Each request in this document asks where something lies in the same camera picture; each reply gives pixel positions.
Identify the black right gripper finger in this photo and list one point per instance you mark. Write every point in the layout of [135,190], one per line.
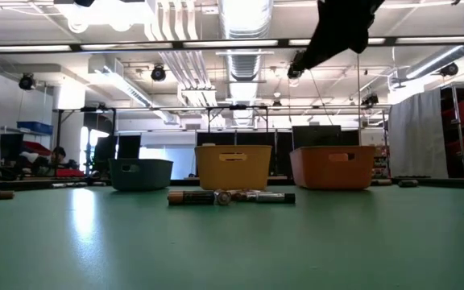
[324,50]

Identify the black copper-top AA battery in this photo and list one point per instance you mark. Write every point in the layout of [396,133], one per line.
[222,197]
[242,196]
[408,183]
[381,182]
[193,198]

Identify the large black monitor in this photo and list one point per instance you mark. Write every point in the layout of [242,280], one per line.
[316,135]

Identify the orange plastic bin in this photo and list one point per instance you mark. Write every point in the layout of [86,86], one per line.
[332,169]

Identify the white curtain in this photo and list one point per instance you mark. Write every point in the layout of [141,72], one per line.
[417,133]

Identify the yellow plastic bin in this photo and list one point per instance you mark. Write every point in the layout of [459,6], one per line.
[232,173]

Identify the small black monitor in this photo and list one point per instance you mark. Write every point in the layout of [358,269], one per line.
[129,146]

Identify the dark teal plastic bin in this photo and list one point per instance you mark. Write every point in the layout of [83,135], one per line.
[139,175]

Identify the small silver battery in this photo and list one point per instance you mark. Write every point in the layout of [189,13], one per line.
[98,183]
[60,185]
[79,184]

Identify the person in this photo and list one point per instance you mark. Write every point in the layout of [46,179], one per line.
[59,155]

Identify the blue storage crate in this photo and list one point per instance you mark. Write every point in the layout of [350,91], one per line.
[34,127]

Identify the silver ventilation duct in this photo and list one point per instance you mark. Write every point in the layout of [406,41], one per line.
[246,60]

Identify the background black frame station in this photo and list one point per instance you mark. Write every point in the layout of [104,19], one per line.
[95,109]

